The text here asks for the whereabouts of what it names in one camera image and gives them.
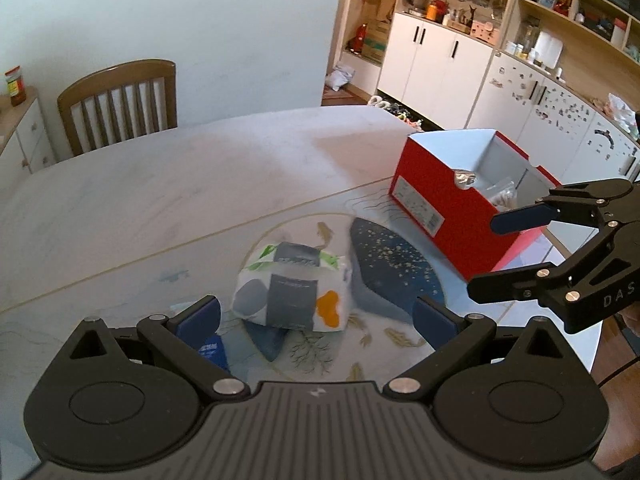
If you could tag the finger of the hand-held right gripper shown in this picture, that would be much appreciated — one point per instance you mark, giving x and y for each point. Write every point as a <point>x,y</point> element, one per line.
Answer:
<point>520,218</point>
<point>515,285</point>

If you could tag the patterned tissue packet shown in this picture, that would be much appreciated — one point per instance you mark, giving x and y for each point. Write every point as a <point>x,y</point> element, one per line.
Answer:
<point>295,290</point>

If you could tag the crumpled white bag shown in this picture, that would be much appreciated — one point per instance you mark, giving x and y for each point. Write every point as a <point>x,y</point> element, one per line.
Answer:
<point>622,110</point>

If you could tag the silver foil bag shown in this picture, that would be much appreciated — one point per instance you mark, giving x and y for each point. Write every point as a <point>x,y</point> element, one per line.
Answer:
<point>465,178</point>

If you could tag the bag of cotton swabs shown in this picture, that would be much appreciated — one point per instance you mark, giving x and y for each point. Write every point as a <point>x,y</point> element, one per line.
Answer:
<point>502,194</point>

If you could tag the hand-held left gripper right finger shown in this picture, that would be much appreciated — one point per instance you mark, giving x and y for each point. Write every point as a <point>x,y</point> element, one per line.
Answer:
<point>432,325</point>

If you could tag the pile of shoes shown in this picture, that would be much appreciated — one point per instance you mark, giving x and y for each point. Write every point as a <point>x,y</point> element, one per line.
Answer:
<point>397,109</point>

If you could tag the small wooden drawer box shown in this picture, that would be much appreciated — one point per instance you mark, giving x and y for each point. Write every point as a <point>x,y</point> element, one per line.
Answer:
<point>484,31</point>

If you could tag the white plastic bag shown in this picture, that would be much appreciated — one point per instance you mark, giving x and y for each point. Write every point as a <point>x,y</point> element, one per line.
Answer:
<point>340,77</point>

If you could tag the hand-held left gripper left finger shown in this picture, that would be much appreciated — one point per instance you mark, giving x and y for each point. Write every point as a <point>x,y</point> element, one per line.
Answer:
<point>200,317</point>

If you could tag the red sauce jar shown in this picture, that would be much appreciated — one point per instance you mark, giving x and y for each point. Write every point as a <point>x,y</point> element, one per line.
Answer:
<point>16,87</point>

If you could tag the paper towel roll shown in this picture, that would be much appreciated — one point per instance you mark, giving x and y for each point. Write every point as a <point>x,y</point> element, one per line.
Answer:
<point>550,50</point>

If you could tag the white marble desktop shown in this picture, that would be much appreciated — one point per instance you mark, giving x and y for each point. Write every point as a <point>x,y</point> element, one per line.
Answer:
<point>200,170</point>

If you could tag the green and brown carton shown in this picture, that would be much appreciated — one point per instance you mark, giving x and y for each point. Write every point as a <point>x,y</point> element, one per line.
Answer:
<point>375,42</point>

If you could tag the blue tissue pack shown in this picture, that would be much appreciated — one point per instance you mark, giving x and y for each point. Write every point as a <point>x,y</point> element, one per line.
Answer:
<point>215,352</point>

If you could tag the brown wooden chair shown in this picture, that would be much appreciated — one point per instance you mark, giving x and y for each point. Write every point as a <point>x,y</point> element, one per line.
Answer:
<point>115,72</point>

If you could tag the white cabinet with wooden top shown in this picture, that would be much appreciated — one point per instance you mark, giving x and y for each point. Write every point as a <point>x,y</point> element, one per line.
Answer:
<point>30,135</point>

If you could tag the white wall cabinet unit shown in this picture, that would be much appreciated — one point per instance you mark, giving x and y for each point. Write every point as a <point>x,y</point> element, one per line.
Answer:
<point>435,60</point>

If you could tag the red cardboard box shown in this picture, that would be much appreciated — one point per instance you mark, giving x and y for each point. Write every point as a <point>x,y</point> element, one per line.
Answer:
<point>440,195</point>

